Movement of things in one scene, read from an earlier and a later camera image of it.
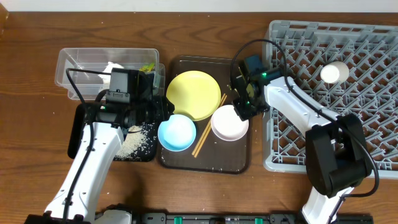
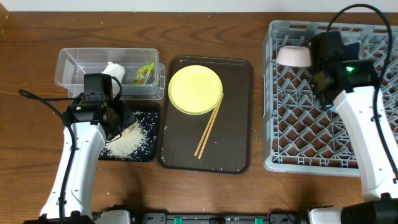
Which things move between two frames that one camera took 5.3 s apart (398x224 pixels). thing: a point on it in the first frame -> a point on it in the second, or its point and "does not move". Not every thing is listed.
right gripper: x=244 y=109 -> x=321 y=86
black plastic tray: x=139 y=142 does not move
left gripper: x=160 y=104 -> x=128 y=117
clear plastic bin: x=87 y=85 does not move
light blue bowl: x=177 y=134 -> x=334 y=109
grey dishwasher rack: x=344 y=68 does not move
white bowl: x=227 y=125 -> x=294 y=56
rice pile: x=135 y=141 does not move
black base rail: x=234 y=218 does not move
